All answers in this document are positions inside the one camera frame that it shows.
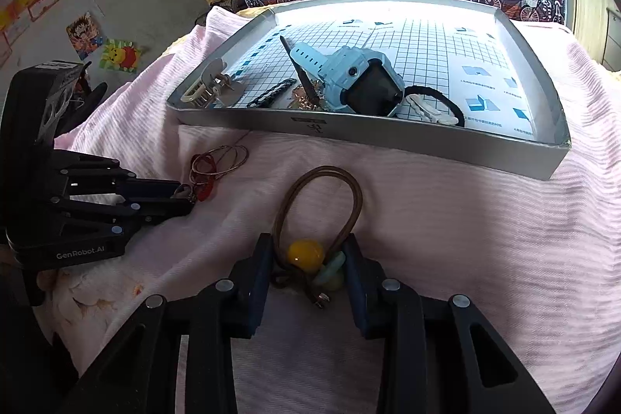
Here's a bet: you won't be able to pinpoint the pink floral bed sheet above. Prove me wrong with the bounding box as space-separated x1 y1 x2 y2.
36 9 620 413

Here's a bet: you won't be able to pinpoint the yellow bear sticker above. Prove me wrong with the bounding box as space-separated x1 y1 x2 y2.
99 39 143 73

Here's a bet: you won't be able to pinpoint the white hair clip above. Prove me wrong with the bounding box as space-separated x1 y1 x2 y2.
396 94 458 126

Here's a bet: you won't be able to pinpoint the beige rectangular hair claw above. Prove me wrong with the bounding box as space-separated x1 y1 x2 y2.
181 59 246 108

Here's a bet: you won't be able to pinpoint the black beaded bracelet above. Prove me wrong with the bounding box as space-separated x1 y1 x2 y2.
245 78 298 108

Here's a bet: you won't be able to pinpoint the beige wooden wardrobe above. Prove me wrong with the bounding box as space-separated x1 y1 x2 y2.
569 0 620 73

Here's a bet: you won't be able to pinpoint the brown hair tie with beads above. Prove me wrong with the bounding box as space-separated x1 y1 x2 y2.
270 165 364 310

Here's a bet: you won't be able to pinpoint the light blue smart watch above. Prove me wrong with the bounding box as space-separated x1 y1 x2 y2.
290 43 405 118

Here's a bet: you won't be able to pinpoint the black hair stick with charms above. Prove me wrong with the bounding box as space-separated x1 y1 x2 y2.
280 36 322 110

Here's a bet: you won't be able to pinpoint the dark luggage bag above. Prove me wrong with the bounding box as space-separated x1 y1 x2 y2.
194 0 247 26

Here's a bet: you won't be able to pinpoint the black hair tie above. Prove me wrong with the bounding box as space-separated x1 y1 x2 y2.
403 85 468 127

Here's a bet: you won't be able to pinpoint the red string bangle rings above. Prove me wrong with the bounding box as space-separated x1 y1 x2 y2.
173 144 251 203

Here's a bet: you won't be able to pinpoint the grey tray with grid paper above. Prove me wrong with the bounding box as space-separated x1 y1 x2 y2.
167 0 572 180

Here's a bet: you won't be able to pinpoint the cartoon poster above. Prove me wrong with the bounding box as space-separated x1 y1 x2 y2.
66 12 104 60

